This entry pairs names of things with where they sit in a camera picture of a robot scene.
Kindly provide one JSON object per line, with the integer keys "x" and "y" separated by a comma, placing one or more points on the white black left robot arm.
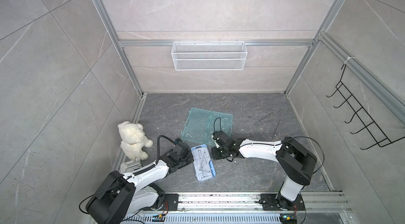
{"x": 121, "y": 194}

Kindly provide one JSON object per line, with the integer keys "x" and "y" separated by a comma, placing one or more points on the aluminium front rail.
{"x": 227, "y": 202}

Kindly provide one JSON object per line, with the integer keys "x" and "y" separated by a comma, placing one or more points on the blue geometry set case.
{"x": 204, "y": 168}

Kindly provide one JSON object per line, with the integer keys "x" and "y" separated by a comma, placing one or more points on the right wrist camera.
{"x": 220, "y": 137}

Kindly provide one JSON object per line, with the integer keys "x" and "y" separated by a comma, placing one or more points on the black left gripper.
{"x": 189, "y": 154}

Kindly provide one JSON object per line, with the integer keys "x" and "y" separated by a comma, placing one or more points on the black wire hook rack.
{"x": 360, "y": 113}

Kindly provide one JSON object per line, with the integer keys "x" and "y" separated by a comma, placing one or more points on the green transparent ruler set case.
{"x": 200, "y": 124}

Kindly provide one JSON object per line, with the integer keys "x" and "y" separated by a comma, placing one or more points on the printed newspaper pattern pouch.
{"x": 130, "y": 166}

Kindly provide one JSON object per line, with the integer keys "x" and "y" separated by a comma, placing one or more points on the white wire mesh basket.
{"x": 199, "y": 56}

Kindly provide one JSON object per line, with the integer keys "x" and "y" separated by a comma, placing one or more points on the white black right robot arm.
{"x": 296, "y": 160}

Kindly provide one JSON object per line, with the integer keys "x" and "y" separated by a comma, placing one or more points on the white teddy bear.
{"x": 133, "y": 139}

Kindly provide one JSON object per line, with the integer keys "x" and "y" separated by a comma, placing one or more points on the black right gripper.
{"x": 214, "y": 155}

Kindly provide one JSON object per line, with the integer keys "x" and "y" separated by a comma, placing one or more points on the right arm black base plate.
{"x": 273, "y": 201}

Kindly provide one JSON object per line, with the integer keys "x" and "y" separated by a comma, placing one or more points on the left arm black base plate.
{"x": 167, "y": 202}

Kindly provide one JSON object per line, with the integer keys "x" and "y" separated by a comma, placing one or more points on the clear plastic triangle ruler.
{"x": 266, "y": 127}

